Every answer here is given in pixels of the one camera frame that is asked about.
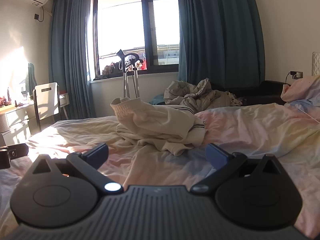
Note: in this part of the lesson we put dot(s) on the white ribbed container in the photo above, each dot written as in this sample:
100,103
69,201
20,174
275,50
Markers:
3,123

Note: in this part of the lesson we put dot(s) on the cream white clothes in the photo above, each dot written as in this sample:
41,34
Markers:
155,125

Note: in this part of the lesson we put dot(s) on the dark teal hanging cloth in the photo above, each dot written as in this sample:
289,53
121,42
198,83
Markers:
31,80

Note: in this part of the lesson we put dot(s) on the red desk ornaments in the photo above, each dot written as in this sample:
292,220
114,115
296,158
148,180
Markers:
4,100

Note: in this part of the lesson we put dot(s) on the dark framed window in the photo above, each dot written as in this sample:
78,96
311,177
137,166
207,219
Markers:
120,30

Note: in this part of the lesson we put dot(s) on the white desk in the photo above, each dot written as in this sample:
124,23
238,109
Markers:
15,120

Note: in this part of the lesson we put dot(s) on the brown bundle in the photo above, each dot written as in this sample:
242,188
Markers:
110,69

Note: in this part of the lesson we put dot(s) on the black wall plug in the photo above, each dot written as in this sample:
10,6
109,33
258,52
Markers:
37,16

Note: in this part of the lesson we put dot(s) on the garment steamer stand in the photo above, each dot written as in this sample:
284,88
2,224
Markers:
124,80

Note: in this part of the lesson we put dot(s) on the white side table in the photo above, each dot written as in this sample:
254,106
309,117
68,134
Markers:
63,100

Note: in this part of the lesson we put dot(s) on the grey quilted jacket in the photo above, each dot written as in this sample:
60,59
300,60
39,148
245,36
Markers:
195,97

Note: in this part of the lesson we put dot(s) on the black sofa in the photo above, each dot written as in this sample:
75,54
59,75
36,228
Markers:
270,90

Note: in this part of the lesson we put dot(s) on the pastel tie-dye bed sheet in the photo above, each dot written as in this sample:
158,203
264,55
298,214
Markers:
250,130

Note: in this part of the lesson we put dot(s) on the wall socket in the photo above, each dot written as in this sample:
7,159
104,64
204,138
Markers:
299,75

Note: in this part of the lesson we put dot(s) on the teal curtain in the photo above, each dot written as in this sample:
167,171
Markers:
70,55
220,30

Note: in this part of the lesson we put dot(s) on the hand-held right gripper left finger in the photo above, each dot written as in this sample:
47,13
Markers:
96,155

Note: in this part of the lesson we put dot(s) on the white quilted mattress pad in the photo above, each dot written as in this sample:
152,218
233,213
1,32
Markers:
316,63

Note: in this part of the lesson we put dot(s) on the pink pillow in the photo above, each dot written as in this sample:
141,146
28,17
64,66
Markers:
300,90

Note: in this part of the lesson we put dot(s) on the white chair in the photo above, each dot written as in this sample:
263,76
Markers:
46,101

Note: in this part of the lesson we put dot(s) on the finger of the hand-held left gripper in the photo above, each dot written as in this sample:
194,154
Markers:
4,158
20,150

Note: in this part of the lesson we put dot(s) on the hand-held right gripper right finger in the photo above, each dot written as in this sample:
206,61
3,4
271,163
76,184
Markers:
215,158

